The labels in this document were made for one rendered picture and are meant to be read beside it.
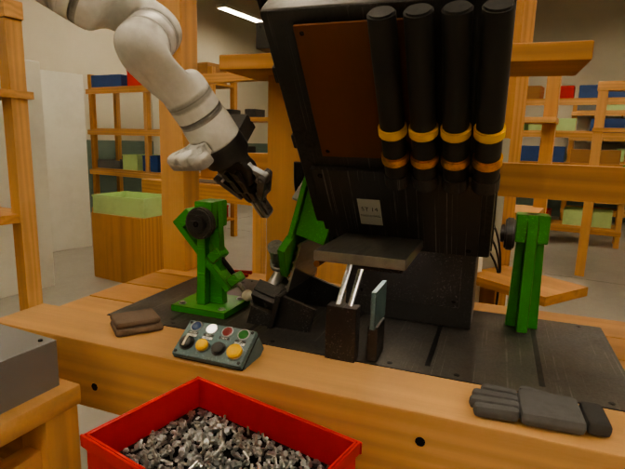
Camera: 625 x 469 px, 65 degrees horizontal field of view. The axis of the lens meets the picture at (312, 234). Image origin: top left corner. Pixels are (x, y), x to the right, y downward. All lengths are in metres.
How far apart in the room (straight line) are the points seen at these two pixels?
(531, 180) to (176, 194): 1.06
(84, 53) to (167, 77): 8.69
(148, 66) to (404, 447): 0.69
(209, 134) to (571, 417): 0.68
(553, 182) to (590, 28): 9.76
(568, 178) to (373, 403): 0.84
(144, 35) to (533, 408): 0.76
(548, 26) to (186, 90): 10.64
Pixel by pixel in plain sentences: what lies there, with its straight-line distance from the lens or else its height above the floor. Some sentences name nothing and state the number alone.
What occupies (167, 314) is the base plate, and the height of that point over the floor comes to 0.90.
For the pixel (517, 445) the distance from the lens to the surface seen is 0.85.
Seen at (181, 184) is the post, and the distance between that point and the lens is 1.64.
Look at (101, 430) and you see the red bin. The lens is 0.78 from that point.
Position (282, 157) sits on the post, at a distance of 1.46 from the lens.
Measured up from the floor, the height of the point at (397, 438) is 0.85.
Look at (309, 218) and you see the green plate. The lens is 1.05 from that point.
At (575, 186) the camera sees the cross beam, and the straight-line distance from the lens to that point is 1.44.
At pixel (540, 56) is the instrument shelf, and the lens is 1.23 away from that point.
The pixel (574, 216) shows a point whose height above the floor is 0.39.
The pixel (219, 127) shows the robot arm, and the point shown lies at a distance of 0.74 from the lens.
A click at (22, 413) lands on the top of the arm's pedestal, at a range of 1.01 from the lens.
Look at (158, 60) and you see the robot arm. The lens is 0.70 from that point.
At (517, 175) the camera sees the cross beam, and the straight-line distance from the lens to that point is 1.42.
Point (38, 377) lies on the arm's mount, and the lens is 1.04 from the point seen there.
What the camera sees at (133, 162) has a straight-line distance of 7.55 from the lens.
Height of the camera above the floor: 1.31
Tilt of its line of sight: 11 degrees down
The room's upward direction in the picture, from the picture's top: 2 degrees clockwise
